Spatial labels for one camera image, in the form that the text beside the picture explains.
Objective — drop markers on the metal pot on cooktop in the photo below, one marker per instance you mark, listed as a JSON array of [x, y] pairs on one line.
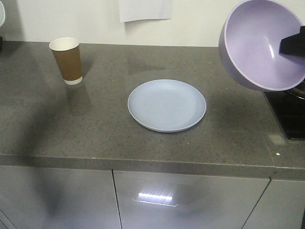
[[298, 91]]

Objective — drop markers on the brown paper cup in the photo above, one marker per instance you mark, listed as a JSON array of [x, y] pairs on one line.
[[66, 52]]

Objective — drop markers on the black induction cooktop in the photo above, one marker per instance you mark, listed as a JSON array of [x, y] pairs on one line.
[[290, 113]]

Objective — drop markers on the light blue plate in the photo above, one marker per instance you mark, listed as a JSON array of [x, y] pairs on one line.
[[166, 106]]

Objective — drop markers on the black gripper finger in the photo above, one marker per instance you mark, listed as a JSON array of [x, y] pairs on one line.
[[294, 45], [1, 43]]

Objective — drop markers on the purple plastic bowl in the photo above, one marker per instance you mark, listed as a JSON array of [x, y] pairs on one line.
[[249, 46]]

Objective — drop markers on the white paper sheet on wall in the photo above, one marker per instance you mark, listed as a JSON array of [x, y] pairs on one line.
[[136, 10]]

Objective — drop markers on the pale green plastic spoon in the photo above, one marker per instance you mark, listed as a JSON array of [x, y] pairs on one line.
[[2, 14]]

